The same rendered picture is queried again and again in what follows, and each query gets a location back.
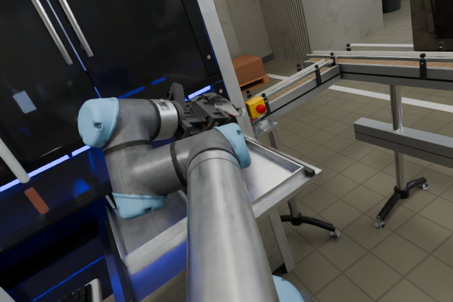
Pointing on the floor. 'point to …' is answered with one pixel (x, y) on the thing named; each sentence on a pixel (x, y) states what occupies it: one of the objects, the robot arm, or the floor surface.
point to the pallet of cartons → (249, 71)
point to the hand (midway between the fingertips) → (228, 111)
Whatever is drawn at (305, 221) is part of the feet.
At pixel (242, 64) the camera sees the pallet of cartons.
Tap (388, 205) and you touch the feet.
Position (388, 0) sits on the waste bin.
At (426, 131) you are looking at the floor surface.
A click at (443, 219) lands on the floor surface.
